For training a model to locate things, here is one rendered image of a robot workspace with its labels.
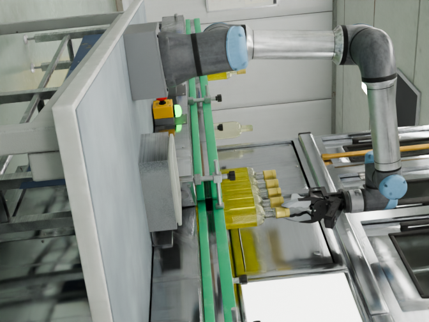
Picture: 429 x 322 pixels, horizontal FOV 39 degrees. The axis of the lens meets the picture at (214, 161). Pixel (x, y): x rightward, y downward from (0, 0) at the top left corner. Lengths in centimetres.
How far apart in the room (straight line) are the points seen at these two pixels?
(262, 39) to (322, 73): 655
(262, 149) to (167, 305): 124
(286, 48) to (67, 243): 102
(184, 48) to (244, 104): 671
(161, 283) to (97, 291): 61
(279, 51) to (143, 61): 42
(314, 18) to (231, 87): 138
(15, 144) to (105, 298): 29
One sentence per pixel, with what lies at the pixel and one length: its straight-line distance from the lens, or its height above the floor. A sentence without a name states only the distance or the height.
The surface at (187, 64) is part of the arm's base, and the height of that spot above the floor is 90.
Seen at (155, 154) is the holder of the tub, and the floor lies 80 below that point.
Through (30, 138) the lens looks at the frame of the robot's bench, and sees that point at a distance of 98.
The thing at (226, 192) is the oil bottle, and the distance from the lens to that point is 201.
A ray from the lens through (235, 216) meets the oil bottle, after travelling 191.
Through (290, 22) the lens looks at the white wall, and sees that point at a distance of 802.
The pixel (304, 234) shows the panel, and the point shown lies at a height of 123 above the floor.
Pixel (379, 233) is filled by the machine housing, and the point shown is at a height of 148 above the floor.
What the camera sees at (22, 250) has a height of 26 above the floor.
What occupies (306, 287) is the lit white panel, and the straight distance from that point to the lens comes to 186.
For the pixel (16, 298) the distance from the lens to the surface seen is 205.
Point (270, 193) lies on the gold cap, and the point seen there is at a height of 113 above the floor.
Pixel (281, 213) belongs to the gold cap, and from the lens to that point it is 194.
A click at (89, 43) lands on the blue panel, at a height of 38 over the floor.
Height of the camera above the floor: 93
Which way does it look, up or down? 1 degrees up
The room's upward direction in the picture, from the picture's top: 84 degrees clockwise
